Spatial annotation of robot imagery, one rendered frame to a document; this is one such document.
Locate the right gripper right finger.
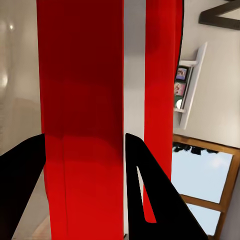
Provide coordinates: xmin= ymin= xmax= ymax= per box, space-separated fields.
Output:
xmin=125 ymin=133 xmax=210 ymax=240

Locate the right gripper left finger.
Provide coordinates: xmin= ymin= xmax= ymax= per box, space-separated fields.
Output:
xmin=0 ymin=134 xmax=46 ymax=240

